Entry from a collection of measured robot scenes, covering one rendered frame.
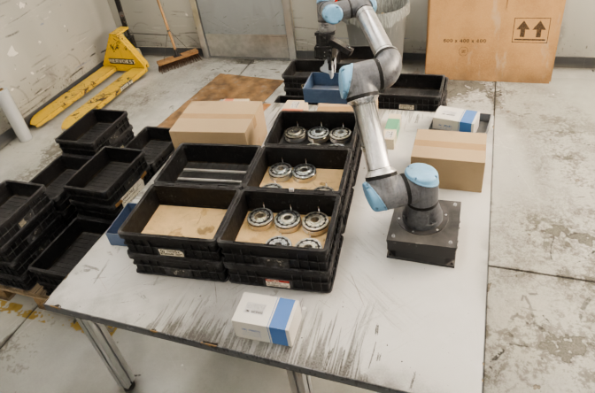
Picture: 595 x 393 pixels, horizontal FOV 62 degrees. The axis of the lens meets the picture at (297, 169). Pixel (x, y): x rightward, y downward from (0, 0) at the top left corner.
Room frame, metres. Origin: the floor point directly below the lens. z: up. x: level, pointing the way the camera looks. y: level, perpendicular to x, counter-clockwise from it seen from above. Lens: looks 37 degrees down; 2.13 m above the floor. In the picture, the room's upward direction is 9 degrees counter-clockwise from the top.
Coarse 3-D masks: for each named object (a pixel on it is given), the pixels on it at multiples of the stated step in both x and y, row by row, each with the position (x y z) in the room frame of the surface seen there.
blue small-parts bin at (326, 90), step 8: (312, 72) 2.06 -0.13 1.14; (320, 72) 2.04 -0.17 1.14; (312, 80) 2.04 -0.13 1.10; (320, 80) 2.04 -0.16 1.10; (328, 80) 2.03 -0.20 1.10; (336, 80) 2.01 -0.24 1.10; (304, 88) 1.93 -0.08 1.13; (312, 88) 2.03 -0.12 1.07; (320, 88) 2.02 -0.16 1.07; (328, 88) 2.01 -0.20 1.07; (336, 88) 1.99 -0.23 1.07; (304, 96) 1.92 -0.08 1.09; (312, 96) 1.91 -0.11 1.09; (320, 96) 1.89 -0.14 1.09; (328, 96) 1.88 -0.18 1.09; (336, 96) 1.86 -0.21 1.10
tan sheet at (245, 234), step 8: (304, 216) 1.44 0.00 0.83; (240, 232) 1.40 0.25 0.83; (248, 232) 1.40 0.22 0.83; (256, 232) 1.39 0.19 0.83; (264, 232) 1.38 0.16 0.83; (272, 232) 1.38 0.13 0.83; (296, 232) 1.36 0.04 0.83; (304, 232) 1.35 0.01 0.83; (240, 240) 1.36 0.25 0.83; (248, 240) 1.35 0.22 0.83; (256, 240) 1.35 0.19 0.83; (264, 240) 1.34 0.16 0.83; (296, 240) 1.31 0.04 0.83; (320, 240) 1.30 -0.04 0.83
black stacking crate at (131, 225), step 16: (160, 192) 1.65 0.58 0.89; (176, 192) 1.62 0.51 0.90; (192, 192) 1.60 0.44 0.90; (208, 192) 1.58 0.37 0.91; (224, 192) 1.56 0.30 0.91; (144, 208) 1.56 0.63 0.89; (224, 208) 1.56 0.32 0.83; (128, 224) 1.45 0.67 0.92; (144, 224) 1.52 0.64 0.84; (128, 240) 1.39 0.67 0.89; (160, 256) 1.34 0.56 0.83; (176, 256) 1.33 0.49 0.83; (192, 256) 1.31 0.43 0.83; (208, 256) 1.29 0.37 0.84
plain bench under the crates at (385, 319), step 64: (448, 192) 1.60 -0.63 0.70; (384, 256) 1.29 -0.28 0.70; (128, 320) 1.17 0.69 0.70; (192, 320) 1.12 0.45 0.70; (320, 320) 1.04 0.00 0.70; (384, 320) 1.01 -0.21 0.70; (448, 320) 0.97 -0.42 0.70; (128, 384) 1.32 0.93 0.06; (384, 384) 0.79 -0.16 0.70; (448, 384) 0.76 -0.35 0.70
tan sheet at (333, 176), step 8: (264, 176) 1.73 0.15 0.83; (320, 176) 1.67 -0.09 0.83; (328, 176) 1.67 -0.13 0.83; (336, 176) 1.66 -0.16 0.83; (264, 184) 1.68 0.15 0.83; (280, 184) 1.66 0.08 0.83; (288, 184) 1.65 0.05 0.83; (296, 184) 1.64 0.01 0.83; (304, 184) 1.64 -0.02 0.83; (312, 184) 1.63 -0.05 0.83; (320, 184) 1.62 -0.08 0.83; (328, 184) 1.61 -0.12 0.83; (336, 184) 1.60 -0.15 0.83
